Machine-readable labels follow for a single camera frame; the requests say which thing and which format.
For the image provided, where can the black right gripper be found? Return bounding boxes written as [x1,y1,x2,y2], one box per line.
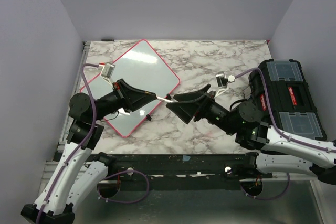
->
[166,84,238,136]

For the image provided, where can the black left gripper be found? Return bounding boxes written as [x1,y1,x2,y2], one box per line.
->
[92,78,158,122]

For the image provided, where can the white marker pen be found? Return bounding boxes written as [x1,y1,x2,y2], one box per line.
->
[144,91,174,103]

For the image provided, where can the pink framed whiteboard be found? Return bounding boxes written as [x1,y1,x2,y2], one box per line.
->
[86,40,180,137]

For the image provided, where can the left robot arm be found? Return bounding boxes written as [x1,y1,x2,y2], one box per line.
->
[21,79,156,223]

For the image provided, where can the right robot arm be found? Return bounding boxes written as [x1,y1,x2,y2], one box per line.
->
[166,85,335,185]

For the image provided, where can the black toolbox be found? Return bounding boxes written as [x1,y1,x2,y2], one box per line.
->
[258,59,327,141]

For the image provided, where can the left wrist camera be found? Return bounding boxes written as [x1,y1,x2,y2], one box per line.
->
[98,62,115,83]

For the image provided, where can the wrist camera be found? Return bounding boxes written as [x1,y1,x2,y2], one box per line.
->
[98,62,115,83]
[215,72,235,97]

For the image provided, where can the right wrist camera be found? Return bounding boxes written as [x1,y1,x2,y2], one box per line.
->
[215,72,235,97]

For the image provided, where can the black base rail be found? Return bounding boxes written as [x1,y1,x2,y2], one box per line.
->
[86,152,274,190]

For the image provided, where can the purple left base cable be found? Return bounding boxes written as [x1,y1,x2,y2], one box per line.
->
[98,170,150,204]

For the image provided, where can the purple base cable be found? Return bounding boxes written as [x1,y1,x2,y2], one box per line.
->
[98,170,150,204]
[244,173,291,200]

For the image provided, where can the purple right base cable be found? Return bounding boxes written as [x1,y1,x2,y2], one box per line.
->
[244,173,291,200]

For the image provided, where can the aluminium frame rail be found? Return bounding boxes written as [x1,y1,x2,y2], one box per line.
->
[41,41,91,183]

